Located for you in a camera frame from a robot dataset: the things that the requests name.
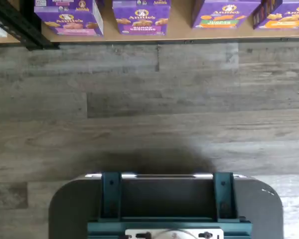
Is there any gray robot base platform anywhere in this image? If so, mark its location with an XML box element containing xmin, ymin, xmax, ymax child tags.
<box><xmin>48</xmin><ymin>172</ymin><xmax>285</xmax><ymax>239</ymax></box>

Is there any purple bunny grahams box purple patch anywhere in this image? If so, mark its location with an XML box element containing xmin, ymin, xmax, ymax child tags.
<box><xmin>112</xmin><ymin>0</ymin><xmax>171</xmax><ymax>36</ymax></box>

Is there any white mounting plate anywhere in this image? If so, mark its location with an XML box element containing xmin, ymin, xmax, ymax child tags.
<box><xmin>124</xmin><ymin>227</ymin><xmax>225</xmax><ymax>239</ymax></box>

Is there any purple box pink patch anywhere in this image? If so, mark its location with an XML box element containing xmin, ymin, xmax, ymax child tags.
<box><xmin>34</xmin><ymin>0</ymin><xmax>104</xmax><ymax>37</ymax></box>

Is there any teal metal base frame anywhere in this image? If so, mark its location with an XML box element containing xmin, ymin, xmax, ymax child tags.
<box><xmin>87</xmin><ymin>171</ymin><xmax>253</xmax><ymax>239</ymax></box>

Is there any purple box orange patch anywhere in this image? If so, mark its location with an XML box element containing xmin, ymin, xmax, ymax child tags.
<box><xmin>253</xmin><ymin>0</ymin><xmax>299</xmax><ymax>30</ymax></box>

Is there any purple box green patch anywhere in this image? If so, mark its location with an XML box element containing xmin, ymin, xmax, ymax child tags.
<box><xmin>191</xmin><ymin>0</ymin><xmax>262</xmax><ymax>29</ymax></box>

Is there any wooden shelf board under purple boxes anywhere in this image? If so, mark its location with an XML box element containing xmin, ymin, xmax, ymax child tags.
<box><xmin>0</xmin><ymin>23</ymin><xmax>299</xmax><ymax>45</ymax></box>

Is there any black metal shelf frame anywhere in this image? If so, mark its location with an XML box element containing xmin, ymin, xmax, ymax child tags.
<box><xmin>0</xmin><ymin>0</ymin><xmax>60</xmax><ymax>50</ymax></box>

